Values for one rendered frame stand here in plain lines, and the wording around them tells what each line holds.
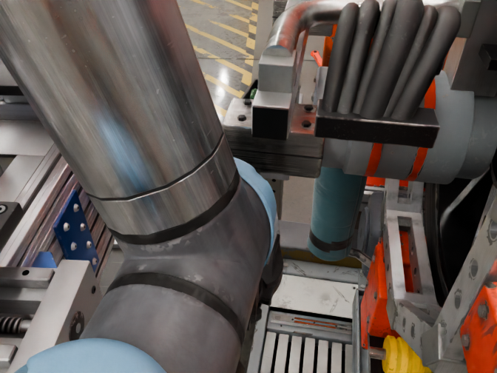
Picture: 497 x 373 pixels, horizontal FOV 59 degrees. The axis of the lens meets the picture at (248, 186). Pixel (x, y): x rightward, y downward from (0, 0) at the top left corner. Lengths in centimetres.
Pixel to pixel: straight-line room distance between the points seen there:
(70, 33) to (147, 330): 12
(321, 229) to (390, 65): 53
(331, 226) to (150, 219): 64
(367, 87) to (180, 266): 20
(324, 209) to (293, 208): 91
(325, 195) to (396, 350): 27
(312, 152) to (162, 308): 23
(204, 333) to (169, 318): 2
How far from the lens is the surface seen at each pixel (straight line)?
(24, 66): 18
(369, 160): 54
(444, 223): 82
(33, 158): 80
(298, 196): 176
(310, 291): 135
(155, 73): 18
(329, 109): 34
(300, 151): 38
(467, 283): 42
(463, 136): 55
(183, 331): 20
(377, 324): 80
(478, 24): 53
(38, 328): 49
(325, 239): 85
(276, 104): 35
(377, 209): 114
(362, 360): 118
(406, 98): 35
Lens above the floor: 115
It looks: 40 degrees down
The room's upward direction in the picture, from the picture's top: straight up
